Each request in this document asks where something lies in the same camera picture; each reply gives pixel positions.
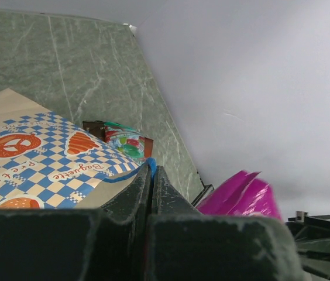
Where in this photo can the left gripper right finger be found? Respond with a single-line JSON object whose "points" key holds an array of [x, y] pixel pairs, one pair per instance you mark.
{"points": [[183, 244]]}

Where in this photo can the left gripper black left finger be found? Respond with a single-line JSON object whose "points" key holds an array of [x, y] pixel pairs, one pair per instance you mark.
{"points": [[104, 243]]}

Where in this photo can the purple candy bag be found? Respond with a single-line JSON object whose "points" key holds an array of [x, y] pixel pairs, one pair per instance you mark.
{"points": [[243, 194]]}

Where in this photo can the teal mint candy bag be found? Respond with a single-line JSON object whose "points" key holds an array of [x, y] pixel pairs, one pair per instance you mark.
{"points": [[126, 140]]}

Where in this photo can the red Doritos chip bag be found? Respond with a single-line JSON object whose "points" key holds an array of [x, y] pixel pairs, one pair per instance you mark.
{"points": [[148, 147]]}

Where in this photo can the dark brown snack bag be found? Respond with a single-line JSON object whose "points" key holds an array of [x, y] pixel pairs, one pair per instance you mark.
{"points": [[96, 128]]}

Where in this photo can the checkered paper bag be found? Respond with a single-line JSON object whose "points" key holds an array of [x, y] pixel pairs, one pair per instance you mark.
{"points": [[48, 162]]}

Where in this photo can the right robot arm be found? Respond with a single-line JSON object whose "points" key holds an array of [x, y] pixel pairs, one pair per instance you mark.
{"points": [[312, 238]]}

